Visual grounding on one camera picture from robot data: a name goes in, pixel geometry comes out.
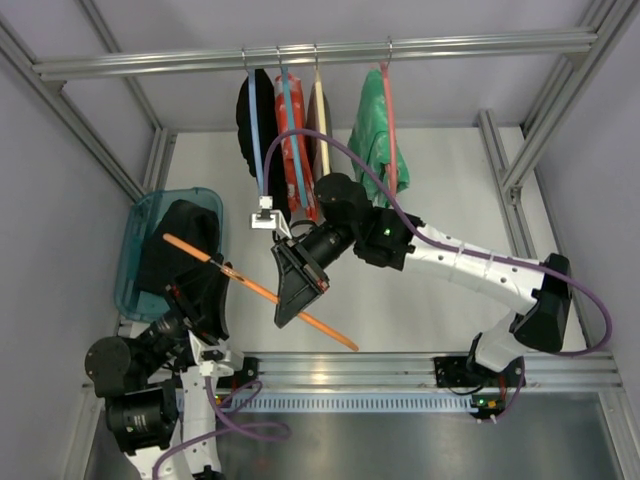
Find black trousers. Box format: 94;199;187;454
136;198;222;301

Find orange clothes hanger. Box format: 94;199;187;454
162;233;359;352

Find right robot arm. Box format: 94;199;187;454
271;173;571;379

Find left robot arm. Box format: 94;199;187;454
85;262;242;479

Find pink clothes hanger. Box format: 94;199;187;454
378;37;398;197

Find light blue clothes hanger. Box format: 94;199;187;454
241;48;265;196

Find red patterned garment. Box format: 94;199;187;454
275;70;318;221

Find teal plastic bin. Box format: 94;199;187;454
114;187;224;323

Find green garment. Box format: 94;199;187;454
347;69;410;194

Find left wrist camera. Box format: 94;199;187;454
189;333;245;378

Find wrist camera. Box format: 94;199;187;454
250;195;292;239
189;333;245;378

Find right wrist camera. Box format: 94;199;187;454
250;195;292;239

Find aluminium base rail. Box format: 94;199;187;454
237;353;622;393

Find grey brown garment with drawstring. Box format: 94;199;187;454
305;84;333;180

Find slotted cable duct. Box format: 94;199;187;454
222;391;499;414

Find left aluminium frame post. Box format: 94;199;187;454
1;1;170;201

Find aluminium hanging rail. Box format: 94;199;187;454
32;27;598;81

